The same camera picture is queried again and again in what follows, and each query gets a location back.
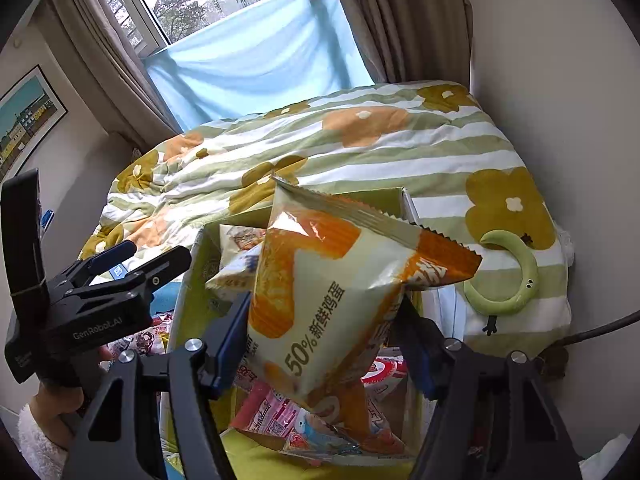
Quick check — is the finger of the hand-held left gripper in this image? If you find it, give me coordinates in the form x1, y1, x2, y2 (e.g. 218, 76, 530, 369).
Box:
75, 240, 138, 277
94, 246, 194, 302

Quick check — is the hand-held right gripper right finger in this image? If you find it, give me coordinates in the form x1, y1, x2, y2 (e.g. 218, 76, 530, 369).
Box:
392, 300, 583, 480

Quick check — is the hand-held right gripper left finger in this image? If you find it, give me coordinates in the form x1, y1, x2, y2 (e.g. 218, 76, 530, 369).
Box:
62, 290, 253, 480

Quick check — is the yellow cardboard box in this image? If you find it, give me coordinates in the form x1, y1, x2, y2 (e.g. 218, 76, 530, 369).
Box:
162, 187, 444, 480

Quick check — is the red white snack packet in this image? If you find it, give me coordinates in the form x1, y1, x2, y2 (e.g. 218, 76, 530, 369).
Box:
362, 355, 419, 399

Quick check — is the cream white snack packet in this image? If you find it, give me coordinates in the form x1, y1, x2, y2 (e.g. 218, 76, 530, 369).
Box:
205, 247, 262, 294

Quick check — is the pile of snack packets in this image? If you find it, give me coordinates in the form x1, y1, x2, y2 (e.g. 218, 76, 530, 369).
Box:
100, 310, 177, 362

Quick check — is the cream brown print snack packet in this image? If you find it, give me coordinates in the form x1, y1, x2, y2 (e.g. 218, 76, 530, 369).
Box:
219, 224, 269, 254

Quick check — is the orange cream snack packet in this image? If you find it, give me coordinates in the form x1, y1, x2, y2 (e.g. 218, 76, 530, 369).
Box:
245, 176, 484, 456

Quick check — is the blue pink snack packet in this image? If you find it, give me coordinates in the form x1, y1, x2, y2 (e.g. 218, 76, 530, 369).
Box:
281, 406, 362, 461

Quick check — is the person's left forearm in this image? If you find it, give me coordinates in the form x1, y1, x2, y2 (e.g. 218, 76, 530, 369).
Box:
16, 402, 69, 480

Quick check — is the person's left hand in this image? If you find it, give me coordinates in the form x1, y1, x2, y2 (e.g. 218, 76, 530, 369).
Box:
27, 344, 116, 449

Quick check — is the blue mat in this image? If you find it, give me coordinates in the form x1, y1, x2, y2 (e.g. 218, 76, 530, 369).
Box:
150, 282, 184, 317

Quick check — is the beige curtain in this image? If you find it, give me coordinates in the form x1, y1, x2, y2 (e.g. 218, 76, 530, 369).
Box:
327, 0, 474, 92
47, 0, 184, 154

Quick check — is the floral striped blanket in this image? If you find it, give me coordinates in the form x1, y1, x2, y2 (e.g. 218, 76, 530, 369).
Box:
80, 80, 574, 357

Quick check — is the light blue cloth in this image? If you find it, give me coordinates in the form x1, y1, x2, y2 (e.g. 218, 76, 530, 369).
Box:
142, 0, 377, 134

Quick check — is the green ring toy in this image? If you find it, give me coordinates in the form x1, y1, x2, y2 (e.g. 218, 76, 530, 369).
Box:
462, 228, 540, 337

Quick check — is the framed wall picture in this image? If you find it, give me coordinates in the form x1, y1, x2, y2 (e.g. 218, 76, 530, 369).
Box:
0, 65, 69, 184

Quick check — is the black cable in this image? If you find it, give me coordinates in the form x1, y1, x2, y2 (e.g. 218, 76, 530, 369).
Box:
556, 307, 640, 349

